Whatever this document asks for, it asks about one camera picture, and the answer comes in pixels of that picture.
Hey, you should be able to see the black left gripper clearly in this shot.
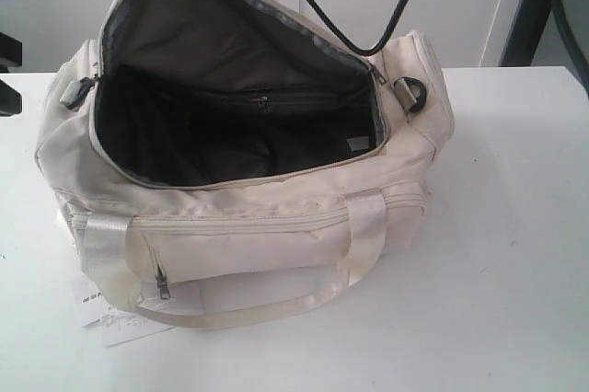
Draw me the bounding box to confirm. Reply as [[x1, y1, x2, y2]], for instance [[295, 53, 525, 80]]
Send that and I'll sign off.
[[0, 33, 22, 116]]

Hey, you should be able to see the cream fabric duffel bag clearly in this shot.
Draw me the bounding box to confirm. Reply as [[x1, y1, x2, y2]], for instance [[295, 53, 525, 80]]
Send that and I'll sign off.
[[35, 0, 455, 329]]

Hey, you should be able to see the white brand hang tag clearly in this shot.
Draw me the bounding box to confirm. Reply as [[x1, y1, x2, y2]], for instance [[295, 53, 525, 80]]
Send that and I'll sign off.
[[71, 276, 117, 328]]

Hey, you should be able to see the white printed paper tag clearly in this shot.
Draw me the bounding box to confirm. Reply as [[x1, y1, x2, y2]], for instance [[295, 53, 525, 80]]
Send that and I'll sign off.
[[100, 312, 172, 347]]

